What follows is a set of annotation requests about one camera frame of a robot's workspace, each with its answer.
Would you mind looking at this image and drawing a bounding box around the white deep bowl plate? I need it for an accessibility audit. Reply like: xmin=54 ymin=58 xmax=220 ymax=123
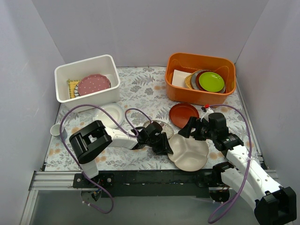
xmin=93 ymin=103 xmax=124 ymax=129

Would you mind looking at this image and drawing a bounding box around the yellow woven bamboo mat plate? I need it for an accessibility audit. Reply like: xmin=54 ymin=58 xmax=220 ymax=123
xmin=67 ymin=79 xmax=81 ymax=99

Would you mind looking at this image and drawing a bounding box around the orange plastic bin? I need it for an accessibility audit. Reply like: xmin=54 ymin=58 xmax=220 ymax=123
xmin=165 ymin=52 xmax=236 ymax=105

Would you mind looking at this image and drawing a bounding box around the grey plate in bin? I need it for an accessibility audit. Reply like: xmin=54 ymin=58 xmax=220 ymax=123
xmin=191 ymin=70 xmax=203 ymax=90

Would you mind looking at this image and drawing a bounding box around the white plastic bin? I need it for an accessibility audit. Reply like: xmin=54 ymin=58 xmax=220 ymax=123
xmin=54 ymin=54 xmax=120 ymax=109

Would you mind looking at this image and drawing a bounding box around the dark red plate in bin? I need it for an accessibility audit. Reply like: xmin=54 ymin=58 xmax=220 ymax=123
xmin=195 ymin=71 xmax=204 ymax=91

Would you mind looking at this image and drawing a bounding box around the floral patterned table mat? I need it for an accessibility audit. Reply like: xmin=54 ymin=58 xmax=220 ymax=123
xmin=43 ymin=67 xmax=263 ymax=172

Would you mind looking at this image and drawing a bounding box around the yellow basket plate in bin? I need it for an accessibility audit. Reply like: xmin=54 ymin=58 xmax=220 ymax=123
xmin=185 ymin=74 xmax=193 ymax=89

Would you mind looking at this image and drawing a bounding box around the aluminium frame rail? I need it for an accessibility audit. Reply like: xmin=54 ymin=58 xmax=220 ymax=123
xmin=20 ymin=170 xmax=293 ymax=225

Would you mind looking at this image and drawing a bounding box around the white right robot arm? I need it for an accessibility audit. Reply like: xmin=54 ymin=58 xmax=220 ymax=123
xmin=179 ymin=112 xmax=297 ymax=225

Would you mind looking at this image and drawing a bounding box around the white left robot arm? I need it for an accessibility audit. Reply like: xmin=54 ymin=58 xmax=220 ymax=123
xmin=69 ymin=120 xmax=173 ymax=188

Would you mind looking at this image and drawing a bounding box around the red lacquer round plate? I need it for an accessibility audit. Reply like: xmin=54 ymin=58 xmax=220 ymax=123
xmin=169 ymin=103 xmax=199 ymax=128

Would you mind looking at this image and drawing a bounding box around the white square plate in bin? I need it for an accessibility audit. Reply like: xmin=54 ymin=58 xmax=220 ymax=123
xmin=172 ymin=69 xmax=191 ymax=88

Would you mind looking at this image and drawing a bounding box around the pink polka dot plate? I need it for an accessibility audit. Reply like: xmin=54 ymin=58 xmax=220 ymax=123
xmin=77 ymin=74 xmax=111 ymax=96

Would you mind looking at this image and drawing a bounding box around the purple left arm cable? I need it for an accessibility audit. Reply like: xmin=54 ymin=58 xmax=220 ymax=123
xmin=60 ymin=104 xmax=152 ymax=214

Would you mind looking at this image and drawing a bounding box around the speckled oval ceramic plate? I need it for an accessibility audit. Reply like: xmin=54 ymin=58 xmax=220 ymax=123
xmin=152 ymin=120 xmax=174 ymax=140

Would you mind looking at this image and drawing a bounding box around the small white cup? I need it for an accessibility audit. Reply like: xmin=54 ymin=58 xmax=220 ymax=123
xmin=50 ymin=124 xmax=68 ymax=140

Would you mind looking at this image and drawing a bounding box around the beige divided plate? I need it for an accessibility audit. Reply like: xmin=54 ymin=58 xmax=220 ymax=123
xmin=168 ymin=134 xmax=209 ymax=172

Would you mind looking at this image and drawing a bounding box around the lime green plate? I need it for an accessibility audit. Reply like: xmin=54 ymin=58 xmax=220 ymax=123
xmin=199 ymin=72 xmax=225 ymax=93

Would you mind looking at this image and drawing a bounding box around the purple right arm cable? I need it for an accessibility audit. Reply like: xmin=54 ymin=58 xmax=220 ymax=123
xmin=207 ymin=105 xmax=253 ymax=224

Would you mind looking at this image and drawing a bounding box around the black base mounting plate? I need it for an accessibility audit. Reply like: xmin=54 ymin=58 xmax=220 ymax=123
xmin=41 ymin=164 xmax=268 ymax=199

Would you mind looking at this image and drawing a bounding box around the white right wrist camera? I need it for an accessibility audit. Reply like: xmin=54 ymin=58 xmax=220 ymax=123
xmin=201 ymin=106 xmax=214 ymax=121

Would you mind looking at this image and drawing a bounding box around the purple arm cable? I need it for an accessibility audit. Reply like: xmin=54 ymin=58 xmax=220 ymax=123
xmin=207 ymin=105 xmax=253 ymax=224
xmin=60 ymin=104 xmax=152 ymax=214

